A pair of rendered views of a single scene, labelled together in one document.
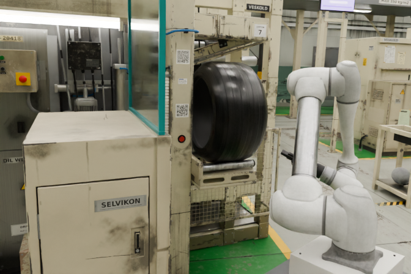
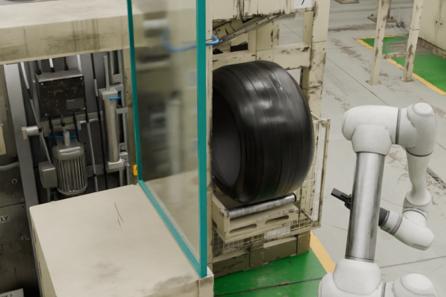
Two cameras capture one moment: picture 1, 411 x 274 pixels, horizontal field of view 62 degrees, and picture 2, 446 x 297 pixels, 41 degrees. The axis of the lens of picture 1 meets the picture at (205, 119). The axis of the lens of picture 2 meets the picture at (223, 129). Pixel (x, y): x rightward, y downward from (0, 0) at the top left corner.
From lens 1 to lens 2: 87 cm
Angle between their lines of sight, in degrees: 16
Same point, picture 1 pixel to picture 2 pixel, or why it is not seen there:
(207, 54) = (225, 34)
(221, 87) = (252, 120)
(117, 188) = not seen: outside the picture
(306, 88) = (367, 142)
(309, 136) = (368, 209)
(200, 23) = (215, 4)
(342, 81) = (413, 133)
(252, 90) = (295, 120)
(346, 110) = (417, 162)
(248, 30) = (285, 2)
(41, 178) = not seen: outside the picture
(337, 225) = not seen: outside the picture
